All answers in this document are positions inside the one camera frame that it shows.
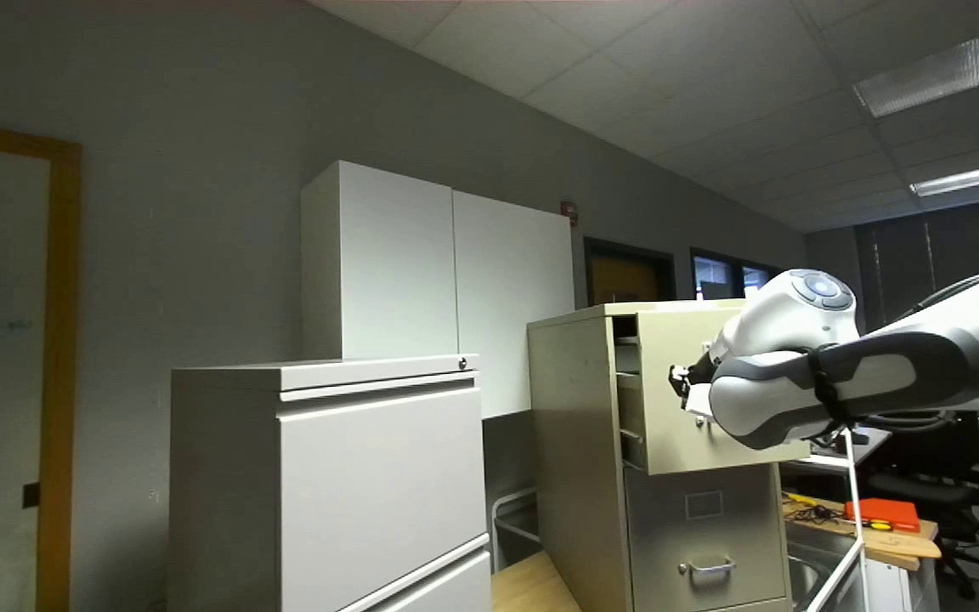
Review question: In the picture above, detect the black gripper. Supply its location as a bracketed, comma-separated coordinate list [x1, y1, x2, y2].
[666, 351, 726, 431]

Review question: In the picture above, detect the beige cabinet drawer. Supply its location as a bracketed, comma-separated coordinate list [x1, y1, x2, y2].
[622, 461, 794, 612]
[607, 300, 812, 479]

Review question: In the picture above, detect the beige closed cabinet drawer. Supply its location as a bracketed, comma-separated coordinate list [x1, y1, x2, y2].
[622, 461, 794, 612]

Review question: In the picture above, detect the dark interior window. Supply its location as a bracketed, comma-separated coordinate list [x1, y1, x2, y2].
[688, 247, 780, 305]

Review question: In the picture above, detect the dark framed doorway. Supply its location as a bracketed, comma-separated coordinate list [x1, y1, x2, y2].
[582, 234, 681, 311]

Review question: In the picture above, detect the beige metal filing cabinet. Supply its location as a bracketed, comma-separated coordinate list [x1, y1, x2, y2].
[525, 300, 803, 612]

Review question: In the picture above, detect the white thin pole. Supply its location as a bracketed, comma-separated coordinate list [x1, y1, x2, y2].
[797, 421, 871, 612]

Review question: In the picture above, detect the black computer monitor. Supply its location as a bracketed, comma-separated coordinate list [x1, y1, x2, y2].
[894, 410, 979, 479]

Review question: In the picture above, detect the wooden work table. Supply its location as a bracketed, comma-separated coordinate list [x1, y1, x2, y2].
[778, 488, 946, 574]

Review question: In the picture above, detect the black office chair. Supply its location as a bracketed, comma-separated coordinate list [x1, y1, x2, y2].
[859, 465, 979, 606]

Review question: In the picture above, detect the grey lateral file cabinet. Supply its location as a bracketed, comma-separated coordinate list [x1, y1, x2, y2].
[165, 351, 495, 612]

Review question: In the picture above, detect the narrow ceiling light panel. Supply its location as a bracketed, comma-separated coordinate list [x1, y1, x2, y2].
[905, 155, 979, 203]

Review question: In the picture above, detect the silver closed drawer handle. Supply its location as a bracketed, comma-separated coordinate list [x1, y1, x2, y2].
[672, 555, 739, 597]

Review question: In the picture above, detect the white tall wall cabinet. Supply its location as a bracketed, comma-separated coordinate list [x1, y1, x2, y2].
[300, 156, 576, 421]

